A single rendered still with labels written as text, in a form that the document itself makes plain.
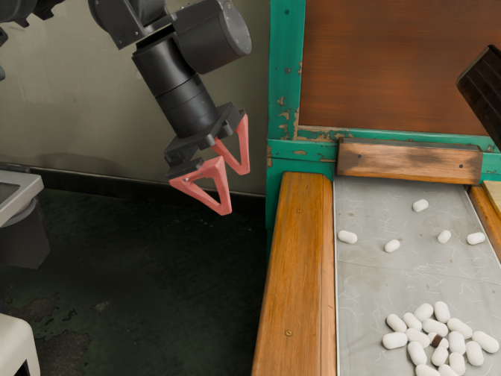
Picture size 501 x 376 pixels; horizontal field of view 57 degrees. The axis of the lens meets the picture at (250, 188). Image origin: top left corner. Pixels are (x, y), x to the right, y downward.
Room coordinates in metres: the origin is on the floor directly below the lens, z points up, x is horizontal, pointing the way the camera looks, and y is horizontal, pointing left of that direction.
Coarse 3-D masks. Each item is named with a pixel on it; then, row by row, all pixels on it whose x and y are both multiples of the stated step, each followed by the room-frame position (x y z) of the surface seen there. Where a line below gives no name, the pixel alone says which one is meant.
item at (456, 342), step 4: (452, 332) 0.46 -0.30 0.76; (456, 332) 0.46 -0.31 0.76; (448, 336) 0.46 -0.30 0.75; (452, 336) 0.45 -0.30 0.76; (456, 336) 0.45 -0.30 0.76; (460, 336) 0.45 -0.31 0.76; (448, 340) 0.46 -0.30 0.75; (452, 340) 0.45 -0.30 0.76; (456, 340) 0.45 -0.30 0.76; (460, 340) 0.45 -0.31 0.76; (452, 344) 0.44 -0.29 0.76; (456, 344) 0.44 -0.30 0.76; (460, 344) 0.44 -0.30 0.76; (464, 344) 0.44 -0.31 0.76; (452, 348) 0.44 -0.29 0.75; (456, 348) 0.43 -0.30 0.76; (460, 348) 0.43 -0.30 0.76; (464, 348) 0.44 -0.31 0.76; (452, 352) 0.44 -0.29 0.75; (460, 352) 0.43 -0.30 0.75
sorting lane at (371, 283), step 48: (336, 192) 0.87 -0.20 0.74; (384, 192) 0.87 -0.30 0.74; (432, 192) 0.87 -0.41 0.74; (336, 240) 0.70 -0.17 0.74; (384, 240) 0.70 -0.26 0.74; (432, 240) 0.70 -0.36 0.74; (336, 288) 0.57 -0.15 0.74; (384, 288) 0.57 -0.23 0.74; (432, 288) 0.57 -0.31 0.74; (480, 288) 0.57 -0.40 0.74; (336, 336) 0.47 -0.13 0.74
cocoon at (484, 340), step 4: (476, 332) 0.46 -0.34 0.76; (480, 332) 0.46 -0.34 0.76; (472, 336) 0.46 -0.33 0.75; (476, 336) 0.46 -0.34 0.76; (480, 336) 0.45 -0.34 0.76; (484, 336) 0.45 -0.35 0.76; (488, 336) 0.45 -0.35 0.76; (476, 340) 0.45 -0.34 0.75; (480, 340) 0.45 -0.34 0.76; (484, 340) 0.45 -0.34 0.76; (488, 340) 0.45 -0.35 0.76; (492, 340) 0.45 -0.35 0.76; (496, 340) 0.45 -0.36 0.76; (480, 344) 0.45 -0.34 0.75; (484, 344) 0.44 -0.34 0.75; (488, 344) 0.44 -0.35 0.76; (492, 344) 0.44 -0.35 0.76; (496, 344) 0.44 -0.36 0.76; (484, 348) 0.44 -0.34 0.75; (488, 348) 0.44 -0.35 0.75; (492, 348) 0.44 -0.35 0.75; (496, 348) 0.44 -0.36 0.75; (492, 352) 0.44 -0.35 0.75
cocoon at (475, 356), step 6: (468, 342) 0.45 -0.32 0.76; (474, 342) 0.44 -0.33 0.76; (468, 348) 0.44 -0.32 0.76; (474, 348) 0.43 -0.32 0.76; (480, 348) 0.43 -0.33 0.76; (468, 354) 0.43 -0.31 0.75; (474, 354) 0.42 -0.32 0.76; (480, 354) 0.42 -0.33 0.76; (468, 360) 0.42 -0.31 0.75; (474, 360) 0.42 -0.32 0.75; (480, 360) 0.42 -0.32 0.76
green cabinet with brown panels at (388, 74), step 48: (288, 0) 0.94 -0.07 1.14; (336, 0) 0.94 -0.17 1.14; (384, 0) 0.93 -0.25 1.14; (432, 0) 0.92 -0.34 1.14; (480, 0) 0.90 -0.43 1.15; (288, 48) 0.94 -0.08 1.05; (336, 48) 0.94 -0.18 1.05; (384, 48) 0.93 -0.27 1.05; (432, 48) 0.91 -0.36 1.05; (480, 48) 0.90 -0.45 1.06; (288, 96) 0.94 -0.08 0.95; (336, 96) 0.94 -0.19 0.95; (384, 96) 0.92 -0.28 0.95; (432, 96) 0.91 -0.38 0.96; (480, 144) 0.88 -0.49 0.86
